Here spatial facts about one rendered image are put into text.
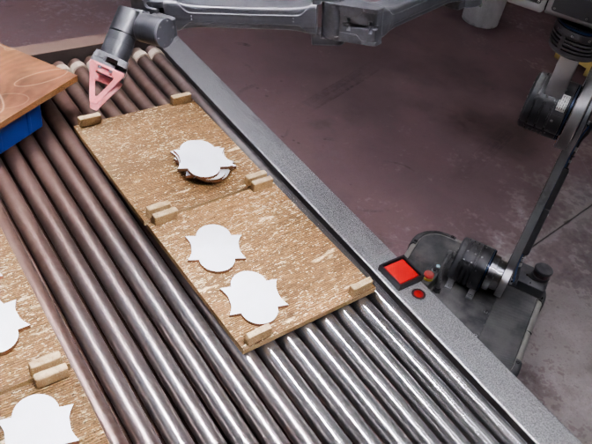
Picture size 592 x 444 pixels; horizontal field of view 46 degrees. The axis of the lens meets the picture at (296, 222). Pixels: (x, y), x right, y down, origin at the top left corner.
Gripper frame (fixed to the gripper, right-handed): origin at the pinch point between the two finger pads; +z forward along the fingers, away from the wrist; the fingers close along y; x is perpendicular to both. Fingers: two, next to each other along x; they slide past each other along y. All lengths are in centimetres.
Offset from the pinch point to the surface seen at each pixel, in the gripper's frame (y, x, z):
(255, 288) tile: -0.6, -44.2, 23.2
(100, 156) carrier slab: 36.8, -4.3, 7.5
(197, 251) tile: 8.6, -31.4, 20.4
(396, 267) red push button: 4, -75, 7
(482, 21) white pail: 290, -199, -191
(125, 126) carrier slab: 46.5, -7.1, -2.9
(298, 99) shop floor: 226, -86, -73
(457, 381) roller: -19, -86, 25
